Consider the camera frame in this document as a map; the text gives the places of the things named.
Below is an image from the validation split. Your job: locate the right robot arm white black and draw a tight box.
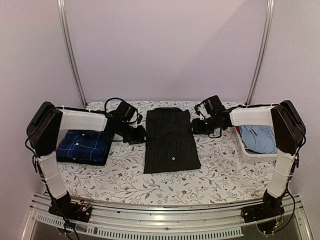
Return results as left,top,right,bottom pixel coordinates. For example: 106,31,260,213
190,95,307,199

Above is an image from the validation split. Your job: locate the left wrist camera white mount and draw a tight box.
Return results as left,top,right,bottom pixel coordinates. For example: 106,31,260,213
136,113,143,125

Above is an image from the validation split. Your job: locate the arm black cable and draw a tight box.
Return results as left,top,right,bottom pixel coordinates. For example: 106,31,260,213
104,97,126,113
224,103,281,112

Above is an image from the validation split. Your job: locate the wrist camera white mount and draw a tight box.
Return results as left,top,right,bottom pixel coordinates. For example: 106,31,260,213
194,103,209,120
136,113,143,125

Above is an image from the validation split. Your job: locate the black pinstriped long sleeve shirt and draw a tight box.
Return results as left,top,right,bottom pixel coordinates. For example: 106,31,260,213
143,107,201,174

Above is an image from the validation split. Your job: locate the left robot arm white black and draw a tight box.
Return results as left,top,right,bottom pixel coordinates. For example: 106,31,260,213
24,101,148,217

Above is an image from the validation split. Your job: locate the light blue shirt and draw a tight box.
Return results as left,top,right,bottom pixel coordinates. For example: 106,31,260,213
239,125,277,154

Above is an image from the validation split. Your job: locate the left aluminium frame post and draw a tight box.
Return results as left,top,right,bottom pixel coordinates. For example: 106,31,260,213
56,0,88,107

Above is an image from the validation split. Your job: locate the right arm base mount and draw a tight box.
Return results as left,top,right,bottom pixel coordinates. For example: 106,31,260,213
240,191,285,223

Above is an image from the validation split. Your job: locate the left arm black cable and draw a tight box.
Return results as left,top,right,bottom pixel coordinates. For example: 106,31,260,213
104,97,126,113

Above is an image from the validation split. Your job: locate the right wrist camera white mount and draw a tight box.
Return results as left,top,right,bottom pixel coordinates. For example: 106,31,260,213
194,103,209,120

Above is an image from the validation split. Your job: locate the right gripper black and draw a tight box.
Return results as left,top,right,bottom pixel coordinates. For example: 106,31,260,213
188,115,219,135

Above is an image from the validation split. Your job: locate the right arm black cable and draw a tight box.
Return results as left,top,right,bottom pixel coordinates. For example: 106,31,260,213
224,103,281,112

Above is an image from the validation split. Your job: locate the right aluminium frame post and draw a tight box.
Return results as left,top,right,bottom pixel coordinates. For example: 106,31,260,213
245,0,275,105

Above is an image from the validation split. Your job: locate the aluminium frame post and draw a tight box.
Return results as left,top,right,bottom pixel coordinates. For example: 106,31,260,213
245,0,275,105
56,0,88,107

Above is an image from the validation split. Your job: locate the aluminium front rail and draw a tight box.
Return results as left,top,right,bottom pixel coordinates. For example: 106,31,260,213
21,193,314,240

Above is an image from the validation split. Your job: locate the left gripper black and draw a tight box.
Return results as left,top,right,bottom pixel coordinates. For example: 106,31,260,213
117,121,151,146

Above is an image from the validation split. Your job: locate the white plastic laundry basket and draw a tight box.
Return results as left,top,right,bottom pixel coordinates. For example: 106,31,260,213
232,126,278,164

